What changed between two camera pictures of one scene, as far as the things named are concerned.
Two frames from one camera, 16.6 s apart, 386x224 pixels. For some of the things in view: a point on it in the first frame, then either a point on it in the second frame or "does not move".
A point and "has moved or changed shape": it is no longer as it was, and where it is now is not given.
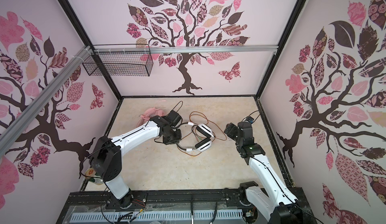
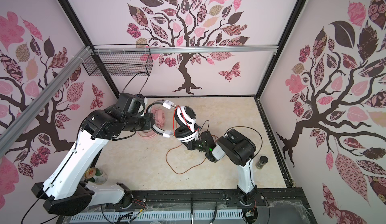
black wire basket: [134, 60] does not move
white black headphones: [202, 144] has moved or changed shape
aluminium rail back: [228, 49] does not move
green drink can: [90, 175] does not move
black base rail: [182, 201] does not move
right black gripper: [233, 128] to [192, 145]
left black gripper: [176, 140] to [149, 121]
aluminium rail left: [9, 129] does not move
